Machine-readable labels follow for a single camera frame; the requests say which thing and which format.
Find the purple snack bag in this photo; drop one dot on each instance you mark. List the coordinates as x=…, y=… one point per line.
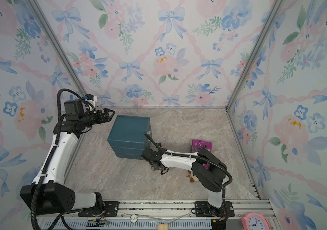
x=197, y=145

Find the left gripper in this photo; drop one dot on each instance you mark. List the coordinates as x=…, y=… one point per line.
x=109, y=117

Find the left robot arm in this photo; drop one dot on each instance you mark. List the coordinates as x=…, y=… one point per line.
x=47, y=194

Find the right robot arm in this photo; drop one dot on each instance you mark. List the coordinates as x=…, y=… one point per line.
x=208, y=169

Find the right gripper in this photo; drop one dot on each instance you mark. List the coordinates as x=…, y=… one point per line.
x=152, y=166

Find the brown plush dog toy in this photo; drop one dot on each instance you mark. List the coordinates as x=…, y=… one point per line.
x=192, y=177

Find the pink alarm clock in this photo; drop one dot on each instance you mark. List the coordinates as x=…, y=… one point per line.
x=255, y=221

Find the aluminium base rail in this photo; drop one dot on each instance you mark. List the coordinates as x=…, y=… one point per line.
x=167, y=214

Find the teal drawer cabinet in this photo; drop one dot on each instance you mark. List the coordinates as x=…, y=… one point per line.
x=127, y=138

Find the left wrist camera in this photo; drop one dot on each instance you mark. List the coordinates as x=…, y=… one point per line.
x=91, y=99

